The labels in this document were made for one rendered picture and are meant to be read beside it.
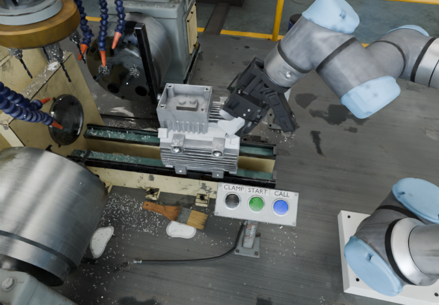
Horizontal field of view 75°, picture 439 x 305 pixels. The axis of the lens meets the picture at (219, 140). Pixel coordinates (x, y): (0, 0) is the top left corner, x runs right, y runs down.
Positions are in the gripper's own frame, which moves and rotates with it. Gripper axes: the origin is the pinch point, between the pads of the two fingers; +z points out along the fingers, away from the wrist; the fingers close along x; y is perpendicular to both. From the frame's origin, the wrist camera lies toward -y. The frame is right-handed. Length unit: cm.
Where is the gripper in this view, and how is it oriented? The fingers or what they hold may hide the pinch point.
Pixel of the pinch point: (231, 134)
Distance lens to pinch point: 68.0
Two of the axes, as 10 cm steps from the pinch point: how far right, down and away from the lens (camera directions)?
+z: -5.0, 5.1, 7.0
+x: -1.5, 7.5, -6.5
